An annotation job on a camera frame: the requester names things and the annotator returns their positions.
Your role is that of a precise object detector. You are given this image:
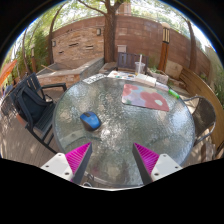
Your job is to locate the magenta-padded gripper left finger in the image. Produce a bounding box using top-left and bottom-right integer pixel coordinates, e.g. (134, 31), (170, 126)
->
(40, 142), (93, 185)

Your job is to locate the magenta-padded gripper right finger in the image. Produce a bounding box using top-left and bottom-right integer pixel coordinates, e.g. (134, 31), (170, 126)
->
(132, 142), (184, 186)

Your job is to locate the blue and black computer mouse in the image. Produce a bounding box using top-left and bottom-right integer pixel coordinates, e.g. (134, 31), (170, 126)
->
(79, 111), (102, 132)

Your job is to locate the floral print mouse pad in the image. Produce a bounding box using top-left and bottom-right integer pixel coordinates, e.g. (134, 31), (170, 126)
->
(121, 83), (171, 112)

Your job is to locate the black slatted patio chair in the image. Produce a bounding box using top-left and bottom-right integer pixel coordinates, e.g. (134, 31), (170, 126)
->
(9, 72), (68, 155)

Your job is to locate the green plastic packet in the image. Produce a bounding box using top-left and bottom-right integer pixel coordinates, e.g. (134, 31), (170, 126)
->
(167, 88), (181, 100)

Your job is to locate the grey wicker metal chair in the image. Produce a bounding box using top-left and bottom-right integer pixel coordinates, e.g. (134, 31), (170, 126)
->
(182, 95), (217, 148)

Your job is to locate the pale blue booklet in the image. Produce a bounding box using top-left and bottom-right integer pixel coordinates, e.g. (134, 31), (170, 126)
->
(154, 81), (170, 92)

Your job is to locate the white license plate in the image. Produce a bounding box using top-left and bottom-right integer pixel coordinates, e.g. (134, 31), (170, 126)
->
(82, 73), (108, 85)

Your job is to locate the white square planter box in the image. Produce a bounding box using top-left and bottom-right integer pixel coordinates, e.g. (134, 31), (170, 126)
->
(147, 68), (170, 85)

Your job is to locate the stone raised garden bed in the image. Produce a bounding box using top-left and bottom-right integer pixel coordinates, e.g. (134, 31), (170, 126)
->
(35, 56), (105, 88)

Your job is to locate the curved wooden bench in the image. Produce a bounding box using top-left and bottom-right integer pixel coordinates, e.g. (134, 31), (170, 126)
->
(179, 67), (224, 158)

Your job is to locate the colourful open magazine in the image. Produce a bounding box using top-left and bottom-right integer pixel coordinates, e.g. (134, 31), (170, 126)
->
(106, 70), (137, 81)

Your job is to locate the clear plastic cup with straw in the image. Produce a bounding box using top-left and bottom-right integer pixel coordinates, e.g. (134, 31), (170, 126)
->
(134, 54), (147, 76)

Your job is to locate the pale stone slab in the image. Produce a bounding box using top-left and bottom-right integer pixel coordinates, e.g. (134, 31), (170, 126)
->
(165, 59), (184, 80)

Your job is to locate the dark wooden slatted chair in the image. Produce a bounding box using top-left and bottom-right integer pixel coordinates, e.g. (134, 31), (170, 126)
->
(116, 51), (150, 75)

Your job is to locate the orange patio umbrella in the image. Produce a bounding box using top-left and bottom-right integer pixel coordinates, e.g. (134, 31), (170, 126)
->
(0, 59), (18, 88)

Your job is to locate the grey utility box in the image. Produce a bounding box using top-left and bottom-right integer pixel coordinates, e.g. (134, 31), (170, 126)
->
(116, 44), (128, 54)

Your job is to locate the slender straight tree trunk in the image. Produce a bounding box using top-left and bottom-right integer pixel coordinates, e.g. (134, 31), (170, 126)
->
(185, 19), (198, 73)

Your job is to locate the thin curved tree trunk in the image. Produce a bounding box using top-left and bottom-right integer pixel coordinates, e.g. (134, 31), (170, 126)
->
(47, 3), (68, 66)

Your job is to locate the thick tree trunk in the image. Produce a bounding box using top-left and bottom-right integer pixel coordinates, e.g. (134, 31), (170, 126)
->
(77, 0), (125, 64)

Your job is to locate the wooden garden lamp post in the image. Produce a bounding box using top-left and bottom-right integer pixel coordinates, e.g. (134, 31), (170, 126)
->
(157, 22), (172, 73)

